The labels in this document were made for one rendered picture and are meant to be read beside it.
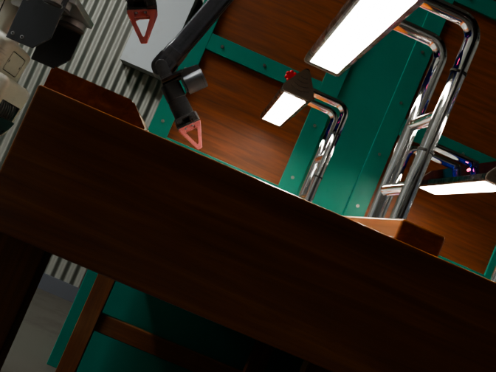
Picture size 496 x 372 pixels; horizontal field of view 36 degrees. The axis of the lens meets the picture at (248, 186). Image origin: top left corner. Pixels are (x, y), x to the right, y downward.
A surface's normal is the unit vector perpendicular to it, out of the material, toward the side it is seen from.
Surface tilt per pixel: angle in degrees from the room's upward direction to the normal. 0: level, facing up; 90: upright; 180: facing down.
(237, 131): 90
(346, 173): 90
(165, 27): 90
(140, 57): 90
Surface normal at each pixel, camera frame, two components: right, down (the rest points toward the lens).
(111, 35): 0.04, -0.04
